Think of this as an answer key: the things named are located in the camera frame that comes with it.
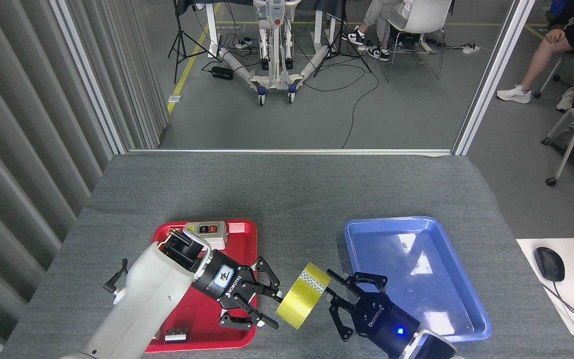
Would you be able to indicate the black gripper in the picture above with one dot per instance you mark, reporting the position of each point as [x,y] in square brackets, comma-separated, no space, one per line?
[384,324]
[222,279]

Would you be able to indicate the yellow tape roll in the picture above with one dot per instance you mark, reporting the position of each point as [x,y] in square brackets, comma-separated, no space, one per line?
[299,299]

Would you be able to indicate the person's hand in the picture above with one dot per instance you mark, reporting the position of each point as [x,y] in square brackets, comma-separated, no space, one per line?
[555,36]

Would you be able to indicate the red plastic tray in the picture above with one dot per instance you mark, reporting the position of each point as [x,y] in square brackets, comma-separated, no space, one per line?
[239,244]

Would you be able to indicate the blue plastic tray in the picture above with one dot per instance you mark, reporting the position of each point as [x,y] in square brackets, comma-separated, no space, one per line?
[416,249]

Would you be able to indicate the small black terminal block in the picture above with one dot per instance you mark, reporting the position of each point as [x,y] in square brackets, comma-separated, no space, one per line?
[176,335]

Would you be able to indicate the black computer mouse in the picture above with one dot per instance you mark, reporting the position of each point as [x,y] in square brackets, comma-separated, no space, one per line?
[549,264]

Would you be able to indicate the white stand on wheels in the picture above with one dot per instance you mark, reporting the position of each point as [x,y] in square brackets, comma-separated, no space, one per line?
[274,75]

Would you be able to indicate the black power adapter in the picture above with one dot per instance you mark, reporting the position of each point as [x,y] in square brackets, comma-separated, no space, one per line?
[222,73]

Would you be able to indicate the black tripod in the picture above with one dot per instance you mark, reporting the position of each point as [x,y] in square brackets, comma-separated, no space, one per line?
[341,42]
[182,40]

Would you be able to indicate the white power strip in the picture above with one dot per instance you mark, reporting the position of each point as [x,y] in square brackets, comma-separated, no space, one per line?
[471,49]

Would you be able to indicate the person in white chair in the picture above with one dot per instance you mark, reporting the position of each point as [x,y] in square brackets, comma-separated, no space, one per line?
[379,12]

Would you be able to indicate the white shell chair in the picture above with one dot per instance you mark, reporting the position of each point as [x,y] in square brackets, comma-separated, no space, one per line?
[421,17]

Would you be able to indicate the person in dark shorts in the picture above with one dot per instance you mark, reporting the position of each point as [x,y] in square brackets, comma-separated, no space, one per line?
[541,60]

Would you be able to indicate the grey push button switch box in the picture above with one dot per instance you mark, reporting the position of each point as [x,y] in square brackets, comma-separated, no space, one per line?
[212,229]

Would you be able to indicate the silver frame crossbar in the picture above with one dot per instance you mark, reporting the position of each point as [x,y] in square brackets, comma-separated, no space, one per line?
[292,151]

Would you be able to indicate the silver frame post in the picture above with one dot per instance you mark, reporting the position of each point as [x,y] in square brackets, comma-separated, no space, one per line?
[90,80]
[491,80]

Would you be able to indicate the white frame chair on wheels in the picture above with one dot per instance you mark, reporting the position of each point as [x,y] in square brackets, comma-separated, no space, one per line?
[573,134]

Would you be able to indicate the grey frame chair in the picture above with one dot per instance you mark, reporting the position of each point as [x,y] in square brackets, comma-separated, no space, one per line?
[551,75]

